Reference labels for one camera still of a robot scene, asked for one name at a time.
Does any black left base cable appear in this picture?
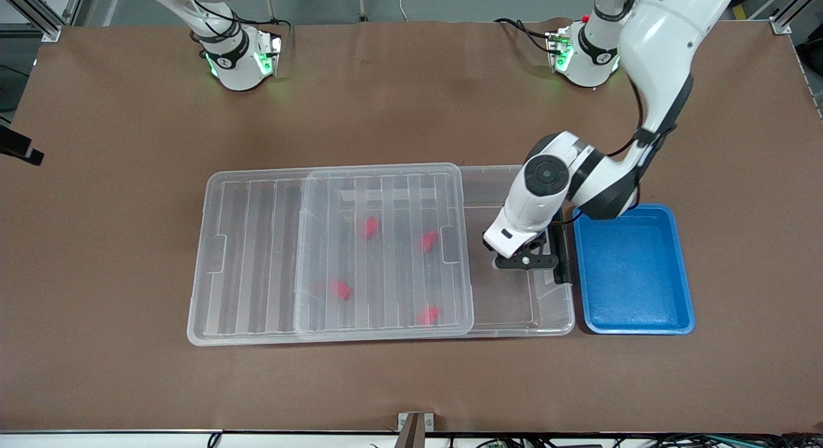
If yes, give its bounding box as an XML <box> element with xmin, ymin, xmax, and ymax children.
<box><xmin>494</xmin><ymin>17</ymin><xmax>557</xmax><ymax>53</ymax></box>

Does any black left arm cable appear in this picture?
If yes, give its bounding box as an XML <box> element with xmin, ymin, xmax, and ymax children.
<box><xmin>553</xmin><ymin>75</ymin><xmax>676</xmax><ymax>227</ymax></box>

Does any clear plastic box lid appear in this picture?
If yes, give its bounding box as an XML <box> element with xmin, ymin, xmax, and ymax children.
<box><xmin>186</xmin><ymin>163</ymin><xmax>475</xmax><ymax>347</ymax></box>

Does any black box latch handle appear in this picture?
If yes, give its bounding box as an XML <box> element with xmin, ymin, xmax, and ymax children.
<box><xmin>547</xmin><ymin>207</ymin><xmax>573</xmax><ymax>286</ymax></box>

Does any clear plastic storage box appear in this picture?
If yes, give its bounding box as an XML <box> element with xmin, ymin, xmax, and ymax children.
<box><xmin>294</xmin><ymin>165</ymin><xmax>575</xmax><ymax>339</ymax></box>

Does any brown table cover sheet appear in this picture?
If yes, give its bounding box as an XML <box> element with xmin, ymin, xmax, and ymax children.
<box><xmin>0</xmin><ymin>21</ymin><xmax>823</xmax><ymax>435</ymax></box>

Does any black right base cable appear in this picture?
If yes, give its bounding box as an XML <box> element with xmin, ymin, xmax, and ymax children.
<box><xmin>180</xmin><ymin>0</ymin><xmax>293</xmax><ymax>40</ymax></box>

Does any aluminium frame profile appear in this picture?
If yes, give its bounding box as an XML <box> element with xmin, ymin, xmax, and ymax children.
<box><xmin>768</xmin><ymin>0</ymin><xmax>823</xmax><ymax>36</ymax></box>
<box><xmin>0</xmin><ymin>0</ymin><xmax>91</xmax><ymax>44</ymax></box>

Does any black base cable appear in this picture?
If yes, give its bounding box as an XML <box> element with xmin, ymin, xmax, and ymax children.
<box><xmin>494</xmin><ymin>17</ymin><xmax>557</xmax><ymax>53</ymax></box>
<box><xmin>180</xmin><ymin>0</ymin><xmax>293</xmax><ymax>40</ymax></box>

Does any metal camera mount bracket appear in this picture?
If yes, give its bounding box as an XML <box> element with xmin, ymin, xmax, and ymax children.
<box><xmin>397</xmin><ymin>411</ymin><xmax>435</xmax><ymax>448</ymax></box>

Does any blue plastic tray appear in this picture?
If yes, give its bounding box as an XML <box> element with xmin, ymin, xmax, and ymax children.
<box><xmin>572</xmin><ymin>204</ymin><xmax>696</xmax><ymax>336</ymax></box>

